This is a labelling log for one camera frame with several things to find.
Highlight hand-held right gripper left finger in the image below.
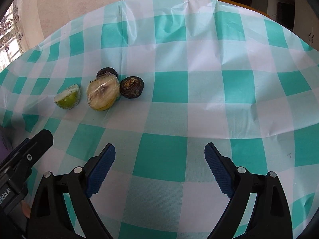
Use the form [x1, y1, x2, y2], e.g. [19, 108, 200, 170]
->
[30, 143, 116, 239]

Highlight dark brown round fruit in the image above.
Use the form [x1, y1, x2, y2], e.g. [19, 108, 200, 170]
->
[120, 76, 144, 99]
[96, 67, 118, 79]

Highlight teal white checkered tablecloth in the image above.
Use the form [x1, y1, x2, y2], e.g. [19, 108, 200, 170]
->
[0, 0, 319, 239]

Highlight yellow object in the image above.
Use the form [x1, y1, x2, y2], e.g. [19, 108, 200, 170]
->
[212, 0, 271, 18]

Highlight person's left hand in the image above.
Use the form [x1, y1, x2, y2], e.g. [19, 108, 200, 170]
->
[21, 202, 32, 218]

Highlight cream wall cabinets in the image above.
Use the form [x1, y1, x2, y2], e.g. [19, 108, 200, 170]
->
[249, 0, 319, 50]

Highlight floral curtain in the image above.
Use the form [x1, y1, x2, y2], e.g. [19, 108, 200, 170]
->
[0, 1, 25, 55]

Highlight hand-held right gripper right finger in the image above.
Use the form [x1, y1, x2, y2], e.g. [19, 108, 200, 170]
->
[204, 142, 292, 239]

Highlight window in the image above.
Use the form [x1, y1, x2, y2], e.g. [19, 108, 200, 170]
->
[0, 33, 23, 72]

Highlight green fruit wedge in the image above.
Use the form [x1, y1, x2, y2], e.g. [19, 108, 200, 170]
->
[53, 84, 81, 111]

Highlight yellow-green fruit half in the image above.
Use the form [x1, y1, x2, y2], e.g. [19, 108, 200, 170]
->
[86, 76, 121, 111]

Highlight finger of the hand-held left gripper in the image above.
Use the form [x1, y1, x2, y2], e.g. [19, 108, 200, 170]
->
[0, 129, 54, 178]
[7, 137, 33, 156]

